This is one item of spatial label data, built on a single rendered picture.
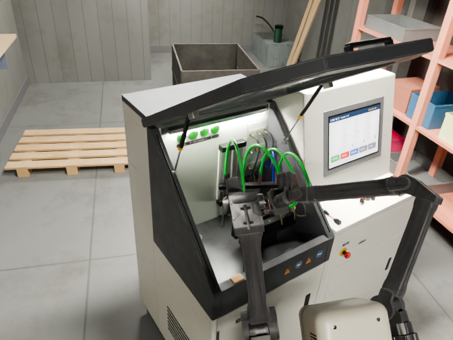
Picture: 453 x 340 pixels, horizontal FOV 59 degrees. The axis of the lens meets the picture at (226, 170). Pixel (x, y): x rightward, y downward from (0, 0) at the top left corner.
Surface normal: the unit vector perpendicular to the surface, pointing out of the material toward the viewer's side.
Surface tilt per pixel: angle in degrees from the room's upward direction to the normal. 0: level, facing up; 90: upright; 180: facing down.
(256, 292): 83
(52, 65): 90
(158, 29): 90
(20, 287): 0
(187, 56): 90
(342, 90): 76
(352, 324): 47
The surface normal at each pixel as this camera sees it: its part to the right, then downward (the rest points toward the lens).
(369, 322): 0.20, -0.18
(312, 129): 0.55, 0.25
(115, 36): 0.22, 0.53
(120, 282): 0.05, -0.85
